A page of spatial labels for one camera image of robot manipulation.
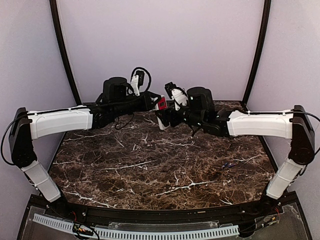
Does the white remote control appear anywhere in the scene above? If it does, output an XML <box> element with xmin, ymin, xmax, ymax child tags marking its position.
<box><xmin>154</xmin><ymin>95</ymin><xmax>167</xmax><ymax>131</ymax></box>

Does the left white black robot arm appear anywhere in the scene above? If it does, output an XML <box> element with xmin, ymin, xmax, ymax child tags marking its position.
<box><xmin>3</xmin><ymin>76</ymin><xmax>162</xmax><ymax>215</ymax></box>

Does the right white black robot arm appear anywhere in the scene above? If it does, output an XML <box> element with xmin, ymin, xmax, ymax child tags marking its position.
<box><xmin>155</xmin><ymin>83</ymin><xmax>319</xmax><ymax>214</ymax></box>

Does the green circuit board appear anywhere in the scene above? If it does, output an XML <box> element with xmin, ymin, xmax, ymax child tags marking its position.
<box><xmin>72</xmin><ymin>223</ymin><xmax>94</xmax><ymax>237</ymax></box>

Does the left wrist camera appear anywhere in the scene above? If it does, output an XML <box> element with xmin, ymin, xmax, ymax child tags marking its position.
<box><xmin>130</xmin><ymin>66</ymin><xmax>152</xmax><ymax>96</ymax></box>

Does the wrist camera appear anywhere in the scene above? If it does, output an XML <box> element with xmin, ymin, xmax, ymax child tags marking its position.
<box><xmin>130</xmin><ymin>66</ymin><xmax>152</xmax><ymax>96</ymax></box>
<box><xmin>164</xmin><ymin>82</ymin><xmax>188</xmax><ymax>111</ymax></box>

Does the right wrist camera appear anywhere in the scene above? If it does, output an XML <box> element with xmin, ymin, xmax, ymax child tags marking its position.
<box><xmin>164</xmin><ymin>82</ymin><xmax>188</xmax><ymax>111</ymax></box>

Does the black front rail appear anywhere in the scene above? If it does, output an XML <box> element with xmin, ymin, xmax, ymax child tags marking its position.
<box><xmin>67</xmin><ymin>201</ymin><xmax>263</xmax><ymax>223</ymax></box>

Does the left black frame post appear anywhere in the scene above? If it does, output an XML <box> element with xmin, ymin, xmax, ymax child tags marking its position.
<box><xmin>49</xmin><ymin>0</ymin><xmax>82</xmax><ymax>105</ymax></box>

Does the black frame post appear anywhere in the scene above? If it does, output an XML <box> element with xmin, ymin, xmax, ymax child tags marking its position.
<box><xmin>241</xmin><ymin>0</ymin><xmax>272</xmax><ymax>107</ymax></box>
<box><xmin>49</xmin><ymin>0</ymin><xmax>82</xmax><ymax>105</ymax></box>

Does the white slotted cable duct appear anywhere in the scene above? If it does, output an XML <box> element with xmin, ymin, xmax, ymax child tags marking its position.
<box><xmin>32</xmin><ymin>213</ymin><xmax>240</xmax><ymax>240</ymax></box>

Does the right black frame post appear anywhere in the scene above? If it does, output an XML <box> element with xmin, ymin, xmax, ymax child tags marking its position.
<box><xmin>241</xmin><ymin>0</ymin><xmax>272</xmax><ymax>107</ymax></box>

